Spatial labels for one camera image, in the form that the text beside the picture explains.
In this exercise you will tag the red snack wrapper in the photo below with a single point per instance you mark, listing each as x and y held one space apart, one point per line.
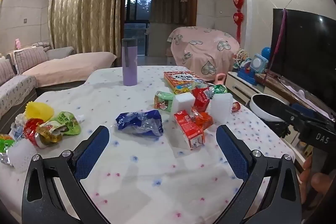
200 99

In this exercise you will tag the red foil wrapper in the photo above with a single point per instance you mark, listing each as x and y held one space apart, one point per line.
31 129

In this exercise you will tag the blue spiky ball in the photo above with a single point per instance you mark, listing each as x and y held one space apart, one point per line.
265 53

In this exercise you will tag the white dotted tablecloth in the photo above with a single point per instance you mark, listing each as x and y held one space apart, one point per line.
147 182

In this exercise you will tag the chair under pink heart cover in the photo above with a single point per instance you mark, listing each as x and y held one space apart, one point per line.
204 48

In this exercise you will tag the glass balcony door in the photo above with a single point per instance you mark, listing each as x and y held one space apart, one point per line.
137 16

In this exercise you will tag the pink striped cushion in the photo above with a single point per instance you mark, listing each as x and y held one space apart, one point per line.
6 70
30 60

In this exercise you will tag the silver foil scrap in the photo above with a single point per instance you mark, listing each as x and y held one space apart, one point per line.
5 159

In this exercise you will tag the red milk carton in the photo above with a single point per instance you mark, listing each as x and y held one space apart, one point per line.
187 127

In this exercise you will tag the purple drink bottle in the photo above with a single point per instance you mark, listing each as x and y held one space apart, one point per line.
129 64

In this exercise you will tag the orange-red crumpled wrapper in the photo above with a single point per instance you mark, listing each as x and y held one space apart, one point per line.
203 120

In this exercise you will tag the blue plastic wrapper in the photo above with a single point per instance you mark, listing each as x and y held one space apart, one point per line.
139 121

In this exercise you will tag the gold patterned curtain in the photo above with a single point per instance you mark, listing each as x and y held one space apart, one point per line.
84 8

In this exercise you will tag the gold foil jelly cup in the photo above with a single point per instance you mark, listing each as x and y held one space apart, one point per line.
50 136

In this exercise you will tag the bright green wrapper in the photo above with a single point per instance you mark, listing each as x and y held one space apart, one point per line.
5 142

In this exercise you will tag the small pink plush toy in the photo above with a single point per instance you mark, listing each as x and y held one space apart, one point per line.
17 43

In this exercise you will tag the grey sofa with pink cover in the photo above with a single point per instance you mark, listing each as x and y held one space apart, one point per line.
71 66

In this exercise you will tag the person's right hand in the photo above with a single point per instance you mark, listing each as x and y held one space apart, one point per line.
307 174

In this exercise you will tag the black television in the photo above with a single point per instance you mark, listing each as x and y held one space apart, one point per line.
307 50

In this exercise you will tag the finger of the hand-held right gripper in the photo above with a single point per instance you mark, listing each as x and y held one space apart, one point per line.
305 108
292 117

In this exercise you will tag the white bowl with dark inside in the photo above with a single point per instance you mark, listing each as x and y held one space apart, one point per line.
262 115

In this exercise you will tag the orange snack box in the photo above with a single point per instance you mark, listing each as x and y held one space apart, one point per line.
181 78

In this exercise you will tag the pink toy kettlebell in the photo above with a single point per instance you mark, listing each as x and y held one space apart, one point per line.
220 80

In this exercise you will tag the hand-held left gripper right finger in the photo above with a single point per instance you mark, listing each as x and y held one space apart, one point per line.
231 150

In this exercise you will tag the small red jelly cup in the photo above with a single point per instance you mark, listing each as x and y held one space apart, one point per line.
235 107

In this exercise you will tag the light blue toy box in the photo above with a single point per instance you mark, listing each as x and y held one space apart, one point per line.
260 64

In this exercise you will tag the green drink carton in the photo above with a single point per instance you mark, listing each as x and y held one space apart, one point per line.
163 101

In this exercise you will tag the yellow plastic cup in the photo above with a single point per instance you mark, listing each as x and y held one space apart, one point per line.
39 111

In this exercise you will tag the white foam block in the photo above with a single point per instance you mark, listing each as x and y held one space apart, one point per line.
220 108
183 103

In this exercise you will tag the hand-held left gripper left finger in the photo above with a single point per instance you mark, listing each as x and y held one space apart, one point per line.
92 151

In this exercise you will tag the green shiny wrapper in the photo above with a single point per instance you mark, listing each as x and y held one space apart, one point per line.
219 88

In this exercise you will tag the blue toy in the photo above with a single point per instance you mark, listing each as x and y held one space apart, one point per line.
246 74

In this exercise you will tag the pink stick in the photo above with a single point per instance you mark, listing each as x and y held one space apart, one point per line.
278 37

